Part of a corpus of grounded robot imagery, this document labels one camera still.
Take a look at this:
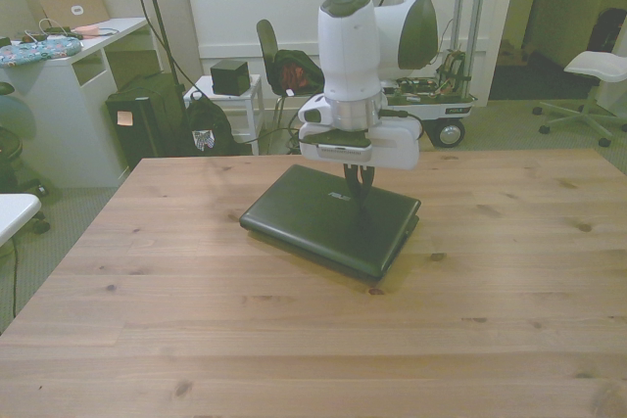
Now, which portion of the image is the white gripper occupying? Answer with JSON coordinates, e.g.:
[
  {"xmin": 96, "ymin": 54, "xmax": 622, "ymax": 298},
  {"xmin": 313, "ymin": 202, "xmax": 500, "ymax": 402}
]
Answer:
[{"xmin": 337, "ymin": 122, "xmax": 422, "ymax": 218}]

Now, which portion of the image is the black Asus laptop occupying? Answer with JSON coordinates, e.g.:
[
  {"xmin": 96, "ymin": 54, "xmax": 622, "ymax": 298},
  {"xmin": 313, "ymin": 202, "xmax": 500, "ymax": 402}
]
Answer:
[{"xmin": 238, "ymin": 163, "xmax": 423, "ymax": 283}]

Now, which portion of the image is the mobile cart with wheel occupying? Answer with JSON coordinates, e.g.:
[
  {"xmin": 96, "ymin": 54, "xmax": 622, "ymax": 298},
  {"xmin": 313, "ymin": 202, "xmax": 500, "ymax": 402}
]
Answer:
[{"xmin": 380, "ymin": 44, "xmax": 479, "ymax": 150}]

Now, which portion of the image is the dark clothing bundle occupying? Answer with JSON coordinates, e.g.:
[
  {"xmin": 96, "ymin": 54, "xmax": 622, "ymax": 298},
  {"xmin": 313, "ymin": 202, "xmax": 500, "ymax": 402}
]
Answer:
[{"xmin": 271, "ymin": 49, "xmax": 325, "ymax": 96}]

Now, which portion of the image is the white side table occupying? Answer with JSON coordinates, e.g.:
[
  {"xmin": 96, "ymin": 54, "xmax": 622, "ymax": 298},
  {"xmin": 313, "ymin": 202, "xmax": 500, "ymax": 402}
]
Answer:
[{"xmin": 183, "ymin": 73, "xmax": 266, "ymax": 158}]

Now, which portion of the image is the black backpack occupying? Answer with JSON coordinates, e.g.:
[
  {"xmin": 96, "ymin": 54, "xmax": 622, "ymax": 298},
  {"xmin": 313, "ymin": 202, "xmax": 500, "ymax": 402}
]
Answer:
[{"xmin": 185, "ymin": 90, "xmax": 237, "ymax": 158}]

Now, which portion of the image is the black plastic chair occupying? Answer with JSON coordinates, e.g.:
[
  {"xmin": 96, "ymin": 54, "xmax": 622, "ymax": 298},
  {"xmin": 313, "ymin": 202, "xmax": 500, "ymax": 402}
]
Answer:
[{"xmin": 256, "ymin": 19, "xmax": 325, "ymax": 128}]

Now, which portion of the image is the black cube box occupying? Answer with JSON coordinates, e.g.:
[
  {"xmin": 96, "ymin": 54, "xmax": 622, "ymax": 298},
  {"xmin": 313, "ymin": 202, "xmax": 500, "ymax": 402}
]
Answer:
[{"xmin": 210, "ymin": 60, "xmax": 252, "ymax": 97}]

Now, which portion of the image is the black computer tower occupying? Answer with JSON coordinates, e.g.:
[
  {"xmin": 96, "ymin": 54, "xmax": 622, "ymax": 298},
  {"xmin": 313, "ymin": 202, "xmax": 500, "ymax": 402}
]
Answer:
[{"xmin": 105, "ymin": 72, "xmax": 190, "ymax": 169}]

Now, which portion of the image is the white swivel office chair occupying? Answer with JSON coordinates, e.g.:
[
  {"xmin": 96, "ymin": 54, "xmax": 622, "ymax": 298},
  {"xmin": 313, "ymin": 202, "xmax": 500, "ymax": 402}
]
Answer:
[{"xmin": 532, "ymin": 50, "xmax": 627, "ymax": 148}]

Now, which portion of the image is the black tripod stand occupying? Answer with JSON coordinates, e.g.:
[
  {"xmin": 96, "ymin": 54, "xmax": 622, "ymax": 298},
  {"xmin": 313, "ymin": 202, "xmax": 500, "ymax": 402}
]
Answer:
[{"xmin": 116, "ymin": 0, "xmax": 193, "ymax": 155}]

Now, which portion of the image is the black bag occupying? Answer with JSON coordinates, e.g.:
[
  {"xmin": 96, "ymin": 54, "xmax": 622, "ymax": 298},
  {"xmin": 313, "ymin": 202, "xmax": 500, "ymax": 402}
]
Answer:
[{"xmin": 586, "ymin": 7, "xmax": 627, "ymax": 54}]

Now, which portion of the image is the white desk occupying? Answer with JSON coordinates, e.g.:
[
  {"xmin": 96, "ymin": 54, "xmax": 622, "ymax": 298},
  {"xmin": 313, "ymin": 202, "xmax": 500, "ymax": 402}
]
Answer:
[{"xmin": 0, "ymin": 17, "xmax": 154, "ymax": 189}]

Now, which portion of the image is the cardboard box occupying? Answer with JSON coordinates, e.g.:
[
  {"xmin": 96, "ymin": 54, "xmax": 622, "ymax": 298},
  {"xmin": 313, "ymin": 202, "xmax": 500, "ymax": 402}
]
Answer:
[{"xmin": 26, "ymin": 0, "xmax": 110, "ymax": 31}]

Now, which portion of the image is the white rounded table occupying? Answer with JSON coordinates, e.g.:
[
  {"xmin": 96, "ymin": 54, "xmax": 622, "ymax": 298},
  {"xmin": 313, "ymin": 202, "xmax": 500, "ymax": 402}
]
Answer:
[{"xmin": 0, "ymin": 192, "xmax": 42, "ymax": 248}]

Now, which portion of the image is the black swivel office chair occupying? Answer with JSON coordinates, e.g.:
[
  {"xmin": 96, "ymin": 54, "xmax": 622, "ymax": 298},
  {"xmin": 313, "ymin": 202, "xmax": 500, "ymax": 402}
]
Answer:
[{"xmin": 0, "ymin": 82, "xmax": 53, "ymax": 236}]

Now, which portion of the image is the patterned teal cushion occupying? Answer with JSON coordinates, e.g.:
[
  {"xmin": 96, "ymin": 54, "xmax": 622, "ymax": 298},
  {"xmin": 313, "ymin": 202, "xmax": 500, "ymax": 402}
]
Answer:
[{"xmin": 0, "ymin": 35, "xmax": 82, "ymax": 70}]

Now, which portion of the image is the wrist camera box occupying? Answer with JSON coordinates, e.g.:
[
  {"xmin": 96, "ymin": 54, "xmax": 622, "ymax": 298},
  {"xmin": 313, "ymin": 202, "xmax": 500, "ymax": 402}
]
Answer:
[{"xmin": 299, "ymin": 123, "xmax": 374, "ymax": 163}]

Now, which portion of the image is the coiled green cable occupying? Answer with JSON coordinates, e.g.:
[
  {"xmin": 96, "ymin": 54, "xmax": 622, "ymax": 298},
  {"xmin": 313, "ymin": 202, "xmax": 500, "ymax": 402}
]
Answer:
[{"xmin": 285, "ymin": 126, "xmax": 303, "ymax": 156}]

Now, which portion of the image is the aluminium frame post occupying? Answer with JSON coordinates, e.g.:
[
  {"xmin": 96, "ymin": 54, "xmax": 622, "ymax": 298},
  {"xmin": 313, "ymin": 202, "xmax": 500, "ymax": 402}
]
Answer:
[{"xmin": 450, "ymin": 0, "xmax": 492, "ymax": 96}]

